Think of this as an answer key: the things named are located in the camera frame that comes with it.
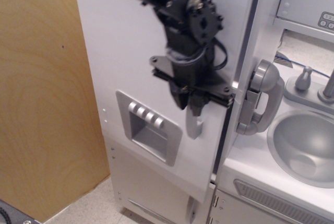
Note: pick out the white lower freezer door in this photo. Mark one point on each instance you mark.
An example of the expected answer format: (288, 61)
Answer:
(148, 194)

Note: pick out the silver ice dispenser panel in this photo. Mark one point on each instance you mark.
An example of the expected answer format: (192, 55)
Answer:
(148, 129)

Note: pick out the silver door hinge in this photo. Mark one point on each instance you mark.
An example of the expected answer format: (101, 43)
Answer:
(215, 201)

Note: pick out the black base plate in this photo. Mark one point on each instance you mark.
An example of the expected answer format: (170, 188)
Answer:
(10, 214)

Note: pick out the grey toy faucet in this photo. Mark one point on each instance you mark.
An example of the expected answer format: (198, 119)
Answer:
(303, 90)

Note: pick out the grey toy telephone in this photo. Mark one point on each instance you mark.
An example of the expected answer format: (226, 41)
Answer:
(262, 100)

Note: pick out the white toy fridge door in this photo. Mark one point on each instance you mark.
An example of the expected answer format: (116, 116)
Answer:
(120, 37)

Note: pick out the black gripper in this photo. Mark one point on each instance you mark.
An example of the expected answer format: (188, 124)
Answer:
(192, 79)

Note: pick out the silver toy sink basin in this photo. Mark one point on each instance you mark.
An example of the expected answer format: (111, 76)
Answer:
(301, 143)

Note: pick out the grey toy microwave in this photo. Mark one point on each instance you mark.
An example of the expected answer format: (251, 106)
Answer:
(310, 17)

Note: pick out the wooden plywood board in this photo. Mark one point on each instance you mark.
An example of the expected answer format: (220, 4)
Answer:
(52, 149)

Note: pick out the silver fridge door handle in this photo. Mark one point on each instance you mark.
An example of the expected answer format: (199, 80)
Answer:
(193, 124)

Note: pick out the silver lower door handle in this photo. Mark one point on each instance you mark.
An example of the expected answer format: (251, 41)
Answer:
(191, 210)

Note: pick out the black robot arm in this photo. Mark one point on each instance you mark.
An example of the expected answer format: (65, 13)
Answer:
(190, 26)

